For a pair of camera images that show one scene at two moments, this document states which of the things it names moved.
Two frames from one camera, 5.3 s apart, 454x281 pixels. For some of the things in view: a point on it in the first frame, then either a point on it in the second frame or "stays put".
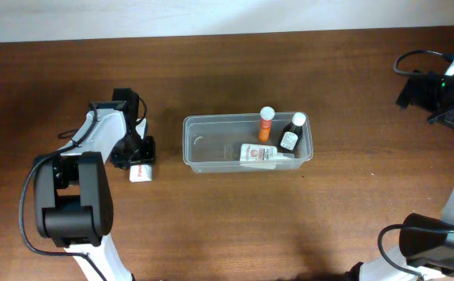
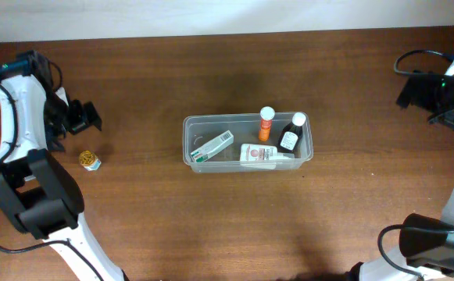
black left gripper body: (134, 154) to (75, 118)
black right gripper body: (449, 118) stays put
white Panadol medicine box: (141, 173) to (209, 149)
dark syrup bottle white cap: (290, 138) stays put
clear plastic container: (247, 141) stays put
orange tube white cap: (267, 113) stays put
